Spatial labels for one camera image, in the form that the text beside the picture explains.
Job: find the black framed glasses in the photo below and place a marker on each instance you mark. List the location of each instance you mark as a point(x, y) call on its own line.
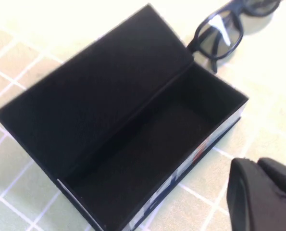
point(212, 41)

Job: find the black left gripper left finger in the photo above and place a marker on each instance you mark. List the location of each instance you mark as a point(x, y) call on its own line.
point(251, 204)

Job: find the black printed glasses case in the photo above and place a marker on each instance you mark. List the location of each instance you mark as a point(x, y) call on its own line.
point(97, 96)

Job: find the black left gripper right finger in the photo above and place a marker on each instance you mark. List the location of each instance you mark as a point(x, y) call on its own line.
point(282, 178)

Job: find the green checked tablecloth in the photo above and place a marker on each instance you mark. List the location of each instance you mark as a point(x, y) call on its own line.
point(265, 96)

